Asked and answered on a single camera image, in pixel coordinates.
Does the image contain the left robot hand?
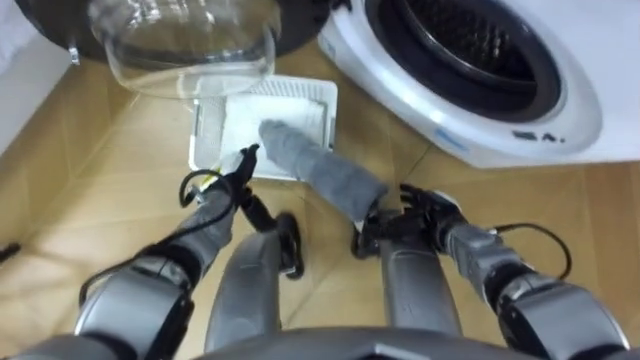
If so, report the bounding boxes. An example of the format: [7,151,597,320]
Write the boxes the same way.
[212,143,262,202]

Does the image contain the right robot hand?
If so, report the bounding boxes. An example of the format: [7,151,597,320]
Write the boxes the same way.
[398,183,469,252]

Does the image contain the grey cloth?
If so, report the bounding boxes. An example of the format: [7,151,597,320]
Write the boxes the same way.
[257,118,390,223]

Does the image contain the white plastic laundry basket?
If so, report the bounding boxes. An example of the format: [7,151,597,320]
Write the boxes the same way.
[188,74,339,182]

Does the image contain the robot legs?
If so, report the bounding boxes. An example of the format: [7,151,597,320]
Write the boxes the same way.
[203,192,464,354]

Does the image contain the washing machine glass door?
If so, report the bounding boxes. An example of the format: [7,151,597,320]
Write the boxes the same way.
[14,0,332,100]

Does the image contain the robot body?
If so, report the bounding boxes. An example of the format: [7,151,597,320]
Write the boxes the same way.
[0,326,640,360]

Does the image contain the white washing machine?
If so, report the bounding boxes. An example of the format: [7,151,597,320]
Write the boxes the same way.
[317,0,640,170]

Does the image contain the white cabinet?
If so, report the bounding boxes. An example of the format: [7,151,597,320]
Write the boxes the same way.
[0,0,74,156]

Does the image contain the small black object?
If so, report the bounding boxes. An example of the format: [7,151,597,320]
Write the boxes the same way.
[0,241,23,265]

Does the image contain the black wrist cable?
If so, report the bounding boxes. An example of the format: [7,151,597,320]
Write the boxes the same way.
[78,168,237,307]
[489,221,574,282]

